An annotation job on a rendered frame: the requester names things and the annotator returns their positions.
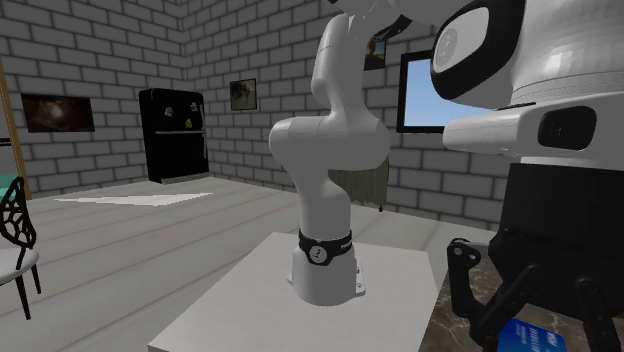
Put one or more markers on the black framed window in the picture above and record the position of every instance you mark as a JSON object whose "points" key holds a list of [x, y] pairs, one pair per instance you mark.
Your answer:
{"points": [[420, 97]]}

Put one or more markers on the light grey robot stand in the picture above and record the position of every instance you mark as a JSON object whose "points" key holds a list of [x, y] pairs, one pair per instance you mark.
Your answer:
{"points": [[273, 317]]}

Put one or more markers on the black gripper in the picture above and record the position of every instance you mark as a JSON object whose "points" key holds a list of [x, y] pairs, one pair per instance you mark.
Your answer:
{"points": [[560, 219]]}

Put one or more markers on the dark wide wall picture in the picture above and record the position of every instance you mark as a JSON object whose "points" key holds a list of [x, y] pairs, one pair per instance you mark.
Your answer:
{"points": [[57, 113]]}

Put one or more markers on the small dark wall picture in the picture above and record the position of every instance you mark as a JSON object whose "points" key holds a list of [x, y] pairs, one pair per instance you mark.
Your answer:
{"points": [[243, 94]]}

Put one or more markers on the black chair with white seat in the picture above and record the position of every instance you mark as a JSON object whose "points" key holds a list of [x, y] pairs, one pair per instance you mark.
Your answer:
{"points": [[17, 261]]}

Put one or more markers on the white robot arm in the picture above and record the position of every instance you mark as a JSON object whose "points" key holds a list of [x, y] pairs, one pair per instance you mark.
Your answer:
{"points": [[336, 161]]}

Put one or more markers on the beige fringed cloth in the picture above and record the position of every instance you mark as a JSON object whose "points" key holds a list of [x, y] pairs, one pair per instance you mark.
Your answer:
{"points": [[365, 185]]}

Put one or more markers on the wooden post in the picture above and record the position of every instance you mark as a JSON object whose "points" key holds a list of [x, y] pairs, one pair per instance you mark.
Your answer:
{"points": [[13, 141]]}

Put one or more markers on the blue flat box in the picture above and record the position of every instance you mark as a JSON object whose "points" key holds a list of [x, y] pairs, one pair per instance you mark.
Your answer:
{"points": [[536, 340]]}

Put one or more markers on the black refrigerator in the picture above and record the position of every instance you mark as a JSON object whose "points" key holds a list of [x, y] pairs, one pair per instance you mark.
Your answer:
{"points": [[173, 146]]}

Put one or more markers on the portrait wall picture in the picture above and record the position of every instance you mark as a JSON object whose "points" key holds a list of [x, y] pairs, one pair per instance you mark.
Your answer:
{"points": [[375, 53]]}

